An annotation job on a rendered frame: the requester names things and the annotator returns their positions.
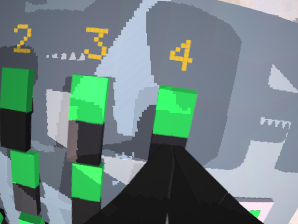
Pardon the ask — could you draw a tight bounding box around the grey switch panel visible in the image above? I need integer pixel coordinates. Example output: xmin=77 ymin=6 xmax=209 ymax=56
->
xmin=0 ymin=0 xmax=298 ymax=224

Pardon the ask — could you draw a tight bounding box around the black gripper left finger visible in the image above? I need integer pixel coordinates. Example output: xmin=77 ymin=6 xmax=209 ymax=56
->
xmin=85 ymin=144 xmax=174 ymax=224

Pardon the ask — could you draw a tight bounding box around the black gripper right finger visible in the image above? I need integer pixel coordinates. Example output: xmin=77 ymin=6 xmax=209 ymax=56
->
xmin=168 ymin=145 xmax=262 ymax=224

